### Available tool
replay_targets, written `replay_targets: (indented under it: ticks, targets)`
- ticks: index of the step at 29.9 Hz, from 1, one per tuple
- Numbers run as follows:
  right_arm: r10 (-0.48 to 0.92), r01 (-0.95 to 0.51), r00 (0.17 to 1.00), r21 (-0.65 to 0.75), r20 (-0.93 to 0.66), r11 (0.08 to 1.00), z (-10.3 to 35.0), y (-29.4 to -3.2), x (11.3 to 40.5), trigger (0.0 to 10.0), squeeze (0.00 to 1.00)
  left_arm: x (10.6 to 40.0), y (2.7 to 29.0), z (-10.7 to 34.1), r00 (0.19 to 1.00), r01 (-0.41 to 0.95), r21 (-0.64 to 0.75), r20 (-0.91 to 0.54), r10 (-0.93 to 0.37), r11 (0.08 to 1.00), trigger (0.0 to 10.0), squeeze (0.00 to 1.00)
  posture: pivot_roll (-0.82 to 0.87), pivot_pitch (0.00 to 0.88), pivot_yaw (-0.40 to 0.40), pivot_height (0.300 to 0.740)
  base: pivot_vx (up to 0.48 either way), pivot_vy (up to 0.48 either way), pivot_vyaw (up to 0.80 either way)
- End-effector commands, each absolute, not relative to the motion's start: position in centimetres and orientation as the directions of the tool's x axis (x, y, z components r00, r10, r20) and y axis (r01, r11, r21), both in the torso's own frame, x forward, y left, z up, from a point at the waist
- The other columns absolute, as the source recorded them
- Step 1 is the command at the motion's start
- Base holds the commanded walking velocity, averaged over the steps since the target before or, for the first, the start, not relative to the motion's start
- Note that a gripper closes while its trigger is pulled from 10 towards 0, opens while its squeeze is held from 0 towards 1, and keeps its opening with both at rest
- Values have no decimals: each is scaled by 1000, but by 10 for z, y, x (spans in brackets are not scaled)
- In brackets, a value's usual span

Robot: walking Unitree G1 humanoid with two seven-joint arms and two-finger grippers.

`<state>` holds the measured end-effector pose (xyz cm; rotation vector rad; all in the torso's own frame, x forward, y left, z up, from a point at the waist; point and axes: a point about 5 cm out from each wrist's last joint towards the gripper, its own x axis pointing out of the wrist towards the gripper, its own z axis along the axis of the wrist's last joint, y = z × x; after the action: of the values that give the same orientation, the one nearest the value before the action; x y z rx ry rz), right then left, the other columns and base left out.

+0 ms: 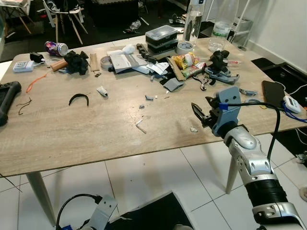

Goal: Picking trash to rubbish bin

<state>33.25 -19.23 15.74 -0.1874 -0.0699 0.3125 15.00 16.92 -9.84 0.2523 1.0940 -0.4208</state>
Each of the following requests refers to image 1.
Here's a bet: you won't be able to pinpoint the small black pliers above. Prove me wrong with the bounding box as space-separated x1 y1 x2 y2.
196 76 212 92

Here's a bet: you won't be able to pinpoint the blue grey hand tool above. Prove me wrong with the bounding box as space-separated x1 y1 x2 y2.
203 67 239 86

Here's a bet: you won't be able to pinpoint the green red snack wrapper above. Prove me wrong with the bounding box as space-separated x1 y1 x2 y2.
181 62 208 79

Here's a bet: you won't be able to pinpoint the grey flat pouch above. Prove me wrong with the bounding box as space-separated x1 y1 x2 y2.
164 76 186 92

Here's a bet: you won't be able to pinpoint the black clamp tool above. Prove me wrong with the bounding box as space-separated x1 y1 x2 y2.
209 49 229 73

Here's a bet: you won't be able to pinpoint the yellow snack wrapper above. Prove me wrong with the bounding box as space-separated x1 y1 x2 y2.
171 52 198 70

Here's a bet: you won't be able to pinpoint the long white paper scrap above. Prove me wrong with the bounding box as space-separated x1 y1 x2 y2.
135 117 147 134

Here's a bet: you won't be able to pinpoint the white tape roll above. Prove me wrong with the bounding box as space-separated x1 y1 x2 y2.
176 41 195 55

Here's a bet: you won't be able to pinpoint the white table leg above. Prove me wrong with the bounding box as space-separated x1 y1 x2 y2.
24 171 56 227
225 154 241 195

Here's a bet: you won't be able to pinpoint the black smartphone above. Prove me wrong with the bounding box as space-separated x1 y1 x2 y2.
261 80 289 110

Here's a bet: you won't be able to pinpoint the clear plastic water bottle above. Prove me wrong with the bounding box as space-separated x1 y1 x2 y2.
208 0 239 53

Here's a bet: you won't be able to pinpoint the black floor mat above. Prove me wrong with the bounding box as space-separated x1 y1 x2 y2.
251 56 307 102

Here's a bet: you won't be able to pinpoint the tall clear glass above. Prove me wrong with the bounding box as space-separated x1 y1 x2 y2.
183 0 205 46

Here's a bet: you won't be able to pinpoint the stacked black plastic boxes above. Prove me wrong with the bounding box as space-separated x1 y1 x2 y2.
145 24 179 55

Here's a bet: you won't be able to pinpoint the white printed paper booklet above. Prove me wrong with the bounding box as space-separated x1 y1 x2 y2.
109 51 150 74

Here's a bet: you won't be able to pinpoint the white crumpled tissue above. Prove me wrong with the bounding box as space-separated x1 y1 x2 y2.
119 44 138 55

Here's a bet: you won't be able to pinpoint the small white tube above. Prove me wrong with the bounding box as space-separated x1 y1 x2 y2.
95 86 109 98

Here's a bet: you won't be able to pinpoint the black curved plastic strip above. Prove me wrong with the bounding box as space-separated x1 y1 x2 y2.
68 93 91 107

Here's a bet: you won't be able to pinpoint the crumpled black cloth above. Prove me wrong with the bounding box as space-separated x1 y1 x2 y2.
63 50 91 75

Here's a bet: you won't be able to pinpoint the crushed purple soda can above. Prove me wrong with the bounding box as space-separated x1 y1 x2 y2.
45 41 70 57

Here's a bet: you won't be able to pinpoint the white chair with wooden legs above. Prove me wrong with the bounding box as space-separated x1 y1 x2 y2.
42 0 90 45

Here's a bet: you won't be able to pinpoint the black game controller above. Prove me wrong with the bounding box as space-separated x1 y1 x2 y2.
0 81 23 127

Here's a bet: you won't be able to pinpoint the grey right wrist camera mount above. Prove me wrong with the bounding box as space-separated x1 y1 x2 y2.
211 86 243 138

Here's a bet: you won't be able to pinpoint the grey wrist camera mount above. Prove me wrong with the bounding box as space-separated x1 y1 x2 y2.
83 194 118 230
211 86 243 138

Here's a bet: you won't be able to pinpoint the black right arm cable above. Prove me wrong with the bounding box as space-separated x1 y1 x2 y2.
222 102 283 164

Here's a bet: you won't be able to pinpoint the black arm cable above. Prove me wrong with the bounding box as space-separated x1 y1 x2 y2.
55 194 104 230
222 102 283 164

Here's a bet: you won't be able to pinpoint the white device with blue cable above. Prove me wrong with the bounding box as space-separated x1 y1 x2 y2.
281 94 307 123

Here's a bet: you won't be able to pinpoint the black segmented bracket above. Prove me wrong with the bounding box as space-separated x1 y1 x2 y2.
135 43 159 63

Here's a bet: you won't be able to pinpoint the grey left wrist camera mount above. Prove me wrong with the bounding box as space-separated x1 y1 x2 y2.
83 194 118 230

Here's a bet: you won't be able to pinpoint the wooden handle hammer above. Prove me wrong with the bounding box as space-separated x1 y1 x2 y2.
50 58 71 72

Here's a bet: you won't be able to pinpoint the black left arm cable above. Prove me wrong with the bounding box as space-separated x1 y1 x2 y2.
55 194 104 230

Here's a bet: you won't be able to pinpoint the thin black wire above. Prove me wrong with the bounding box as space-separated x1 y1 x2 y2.
14 97 33 116

